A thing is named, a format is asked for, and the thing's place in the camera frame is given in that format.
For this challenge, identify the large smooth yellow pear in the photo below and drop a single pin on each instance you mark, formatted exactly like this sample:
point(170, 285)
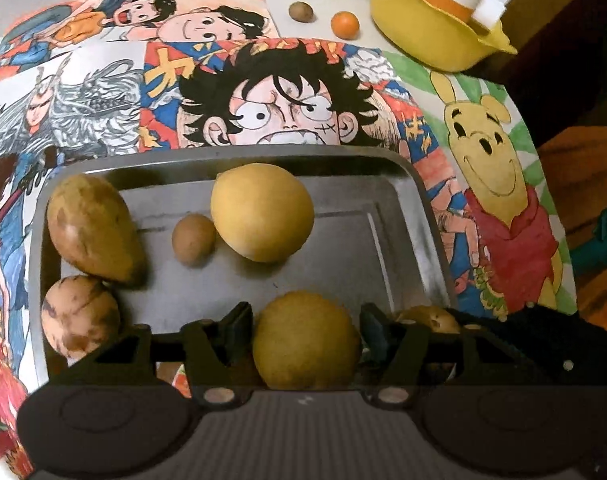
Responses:
point(263, 210)

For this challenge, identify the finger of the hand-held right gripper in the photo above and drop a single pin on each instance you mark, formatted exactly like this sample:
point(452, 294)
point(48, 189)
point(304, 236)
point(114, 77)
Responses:
point(493, 332)

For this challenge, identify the tan striped fruit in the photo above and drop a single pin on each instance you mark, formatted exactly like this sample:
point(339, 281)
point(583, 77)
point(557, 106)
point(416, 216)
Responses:
point(428, 317)

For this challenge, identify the small brown kiwi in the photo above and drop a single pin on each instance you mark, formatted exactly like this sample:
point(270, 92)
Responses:
point(193, 240)
point(301, 11)

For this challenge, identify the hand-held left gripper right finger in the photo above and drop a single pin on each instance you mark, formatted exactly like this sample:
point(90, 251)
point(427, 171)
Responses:
point(374, 327)

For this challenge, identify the yellow plastic bowl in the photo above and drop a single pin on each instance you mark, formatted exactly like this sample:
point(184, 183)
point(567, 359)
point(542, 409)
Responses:
point(423, 35)

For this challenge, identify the round yellow-green mango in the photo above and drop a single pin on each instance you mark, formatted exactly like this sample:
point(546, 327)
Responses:
point(306, 340)

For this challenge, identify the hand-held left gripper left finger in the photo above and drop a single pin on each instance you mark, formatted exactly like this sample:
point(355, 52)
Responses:
point(239, 321)

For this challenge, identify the metal tray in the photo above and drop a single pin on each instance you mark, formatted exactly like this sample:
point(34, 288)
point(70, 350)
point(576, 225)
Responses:
point(353, 240)

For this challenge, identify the brown spotted round fruit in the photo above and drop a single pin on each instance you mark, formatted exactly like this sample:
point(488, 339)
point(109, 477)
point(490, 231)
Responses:
point(78, 317)

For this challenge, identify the small orange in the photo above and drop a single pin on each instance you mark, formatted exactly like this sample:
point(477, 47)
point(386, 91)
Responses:
point(345, 25)

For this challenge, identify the long green-yellow mango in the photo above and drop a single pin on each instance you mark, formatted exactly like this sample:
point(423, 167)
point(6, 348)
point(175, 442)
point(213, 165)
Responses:
point(90, 225)

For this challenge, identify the teal object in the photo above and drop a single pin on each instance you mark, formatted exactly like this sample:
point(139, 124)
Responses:
point(601, 240)

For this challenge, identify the red flame figure drawing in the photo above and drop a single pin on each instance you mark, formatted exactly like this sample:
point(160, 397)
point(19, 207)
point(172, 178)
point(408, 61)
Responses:
point(3, 350)

